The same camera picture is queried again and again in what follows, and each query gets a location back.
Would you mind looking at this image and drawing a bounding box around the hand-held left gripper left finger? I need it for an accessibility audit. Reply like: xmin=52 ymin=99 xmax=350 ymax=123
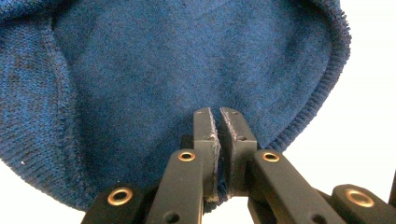
xmin=180 ymin=106 xmax=222 ymax=203

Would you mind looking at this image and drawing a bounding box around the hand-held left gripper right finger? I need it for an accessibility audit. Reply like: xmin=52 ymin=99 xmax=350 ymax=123
xmin=219 ymin=106 xmax=259 ymax=199

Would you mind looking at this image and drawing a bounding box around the dark blue knit garment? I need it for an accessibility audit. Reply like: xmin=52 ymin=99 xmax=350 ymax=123
xmin=0 ymin=0 xmax=353 ymax=213

